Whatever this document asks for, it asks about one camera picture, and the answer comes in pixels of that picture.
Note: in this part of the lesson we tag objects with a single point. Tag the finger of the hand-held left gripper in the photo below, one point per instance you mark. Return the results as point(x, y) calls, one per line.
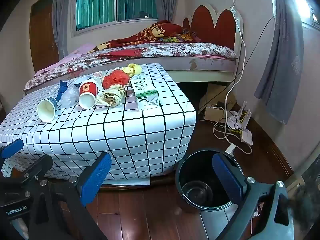
point(12, 148)
point(37, 167)

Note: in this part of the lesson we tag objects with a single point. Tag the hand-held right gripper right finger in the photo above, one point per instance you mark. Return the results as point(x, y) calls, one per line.
point(227, 177)

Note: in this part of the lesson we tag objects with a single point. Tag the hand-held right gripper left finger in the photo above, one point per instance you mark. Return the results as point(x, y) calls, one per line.
point(96, 177)

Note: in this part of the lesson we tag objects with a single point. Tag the black trash bin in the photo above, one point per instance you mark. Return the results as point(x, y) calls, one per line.
point(195, 170)

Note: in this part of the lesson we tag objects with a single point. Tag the white paper cup blue print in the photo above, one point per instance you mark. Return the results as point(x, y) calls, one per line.
point(46, 110)

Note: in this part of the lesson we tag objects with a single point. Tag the clear plastic bag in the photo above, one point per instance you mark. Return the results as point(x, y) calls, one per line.
point(69, 97)

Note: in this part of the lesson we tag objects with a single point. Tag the beige plastic bag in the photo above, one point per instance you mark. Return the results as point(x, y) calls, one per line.
point(111, 96)

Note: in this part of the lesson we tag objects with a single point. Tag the green white milk carton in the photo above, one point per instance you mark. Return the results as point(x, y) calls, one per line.
point(145, 93)

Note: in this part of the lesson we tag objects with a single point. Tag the red plastic bag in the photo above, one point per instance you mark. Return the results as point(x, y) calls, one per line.
point(116, 78)

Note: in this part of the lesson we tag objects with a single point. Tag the yellow cloth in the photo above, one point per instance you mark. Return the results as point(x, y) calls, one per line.
point(132, 69)

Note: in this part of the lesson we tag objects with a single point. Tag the white power strip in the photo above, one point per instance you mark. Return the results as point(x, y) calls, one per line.
point(230, 149)

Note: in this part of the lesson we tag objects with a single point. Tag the white router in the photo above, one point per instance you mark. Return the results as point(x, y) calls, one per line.
point(246, 137)

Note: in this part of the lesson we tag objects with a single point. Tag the white checkered tablecloth table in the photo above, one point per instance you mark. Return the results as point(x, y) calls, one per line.
point(125, 135)

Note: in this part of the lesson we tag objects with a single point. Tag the white box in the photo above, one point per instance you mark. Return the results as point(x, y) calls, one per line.
point(213, 113)

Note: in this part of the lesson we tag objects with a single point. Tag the cardboard box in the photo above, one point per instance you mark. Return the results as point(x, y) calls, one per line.
point(215, 91)

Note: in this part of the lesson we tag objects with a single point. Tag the pink cloth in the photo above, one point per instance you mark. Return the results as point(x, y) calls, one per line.
point(72, 57)

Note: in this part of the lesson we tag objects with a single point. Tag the brown wooden door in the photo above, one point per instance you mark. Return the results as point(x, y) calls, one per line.
point(42, 40)

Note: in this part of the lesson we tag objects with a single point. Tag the grey curtain with pattern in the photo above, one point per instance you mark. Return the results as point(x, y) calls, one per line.
point(280, 67)

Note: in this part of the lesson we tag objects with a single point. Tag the bed with floral sheet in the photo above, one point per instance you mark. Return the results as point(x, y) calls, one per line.
point(175, 52)

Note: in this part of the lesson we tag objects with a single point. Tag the red heart-shaped headboard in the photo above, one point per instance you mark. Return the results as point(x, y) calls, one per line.
point(212, 25)

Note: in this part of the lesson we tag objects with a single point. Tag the red patterned blanket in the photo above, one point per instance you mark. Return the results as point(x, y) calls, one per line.
point(150, 33)

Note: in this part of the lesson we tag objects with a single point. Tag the window with teal curtain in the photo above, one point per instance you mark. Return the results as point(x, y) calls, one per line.
point(115, 5)

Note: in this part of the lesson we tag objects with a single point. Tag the bright side window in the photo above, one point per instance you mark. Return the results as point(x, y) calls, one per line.
point(302, 2)

